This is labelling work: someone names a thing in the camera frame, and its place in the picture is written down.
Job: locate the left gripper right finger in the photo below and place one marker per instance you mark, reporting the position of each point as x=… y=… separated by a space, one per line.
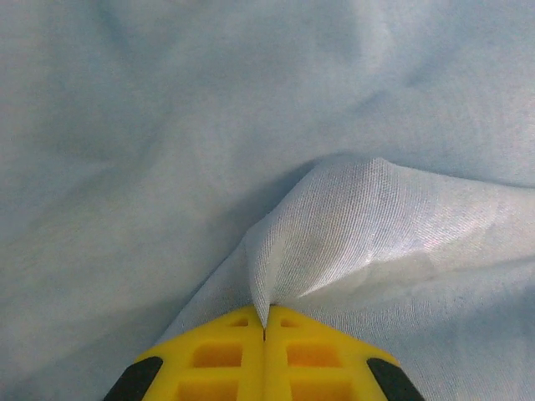
x=317 y=367

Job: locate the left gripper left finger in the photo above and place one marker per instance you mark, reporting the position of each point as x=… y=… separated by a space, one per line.
x=217 y=367

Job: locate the light blue long sleeve shirt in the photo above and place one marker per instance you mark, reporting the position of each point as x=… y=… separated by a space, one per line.
x=209 y=125

